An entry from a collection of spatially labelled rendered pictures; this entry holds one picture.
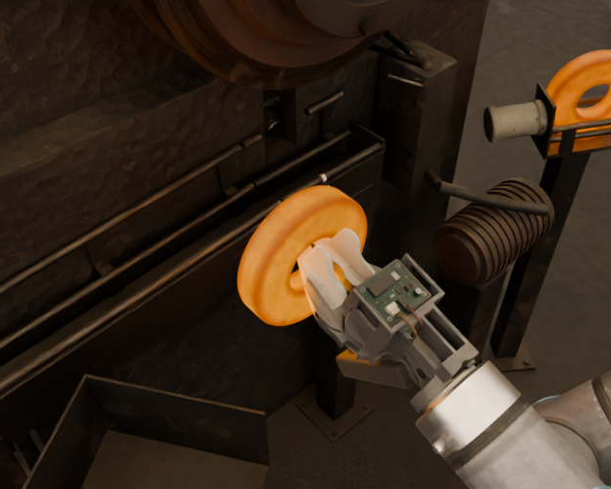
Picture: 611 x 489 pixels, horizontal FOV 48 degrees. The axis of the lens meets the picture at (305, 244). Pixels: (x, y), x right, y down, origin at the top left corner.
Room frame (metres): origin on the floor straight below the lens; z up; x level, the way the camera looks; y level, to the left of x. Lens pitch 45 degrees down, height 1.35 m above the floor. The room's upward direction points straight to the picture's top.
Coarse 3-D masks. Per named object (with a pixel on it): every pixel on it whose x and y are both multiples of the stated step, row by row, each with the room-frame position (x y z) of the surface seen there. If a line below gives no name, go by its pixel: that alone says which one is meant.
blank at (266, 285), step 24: (312, 192) 0.52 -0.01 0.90; (336, 192) 0.53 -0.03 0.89; (288, 216) 0.48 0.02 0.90; (312, 216) 0.49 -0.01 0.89; (336, 216) 0.51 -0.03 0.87; (360, 216) 0.53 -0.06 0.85; (264, 240) 0.47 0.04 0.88; (288, 240) 0.47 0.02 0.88; (312, 240) 0.49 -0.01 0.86; (360, 240) 0.53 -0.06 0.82; (240, 264) 0.46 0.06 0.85; (264, 264) 0.45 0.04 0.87; (288, 264) 0.47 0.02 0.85; (240, 288) 0.46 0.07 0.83; (264, 288) 0.45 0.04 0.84; (288, 288) 0.47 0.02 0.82; (264, 312) 0.44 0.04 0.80; (288, 312) 0.46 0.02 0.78
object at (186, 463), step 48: (96, 384) 0.42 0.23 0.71; (96, 432) 0.40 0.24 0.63; (144, 432) 0.41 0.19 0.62; (192, 432) 0.40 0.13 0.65; (240, 432) 0.38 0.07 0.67; (48, 480) 0.32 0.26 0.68; (96, 480) 0.36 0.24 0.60; (144, 480) 0.36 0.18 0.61; (192, 480) 0.36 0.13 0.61; (240, 480) 0.36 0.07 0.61
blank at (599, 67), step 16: (576, 64) 0.97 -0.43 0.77; (592, 64) 0.96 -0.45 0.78; (608, 64) 0.96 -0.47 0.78; (560, 80) 0.97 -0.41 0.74; (576, 80) 0.96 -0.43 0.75; (592, 80) 0.96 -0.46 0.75; (608, 80) 0.96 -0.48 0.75; (560, 96) 0.96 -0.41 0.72; (576, 96) 0.96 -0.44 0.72; (608, 96) 0.99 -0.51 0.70; (560, 112) 0.96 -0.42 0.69; (576, 112) 0.96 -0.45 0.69; (592, 112) 0.98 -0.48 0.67; (608, 112) 0.97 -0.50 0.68; (592, 128) 0.96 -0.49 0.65
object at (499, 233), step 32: (512, 192) 0.94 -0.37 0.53; (544, 192) 0.95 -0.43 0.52; (448, 224) 0.87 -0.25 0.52; (480, 224) 0.85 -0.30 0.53; (512, 224) 0.87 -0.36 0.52; (544, 224) 0.90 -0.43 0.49; (448, 256) 0.84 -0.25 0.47; (480, 256) 0.81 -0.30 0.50; (512, 256) 0.83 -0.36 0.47; (448, 288) 0.86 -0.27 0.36; (480, 288) 0.82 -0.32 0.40; (480, 320) 0.83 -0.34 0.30; (480, 352) 0.86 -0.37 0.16
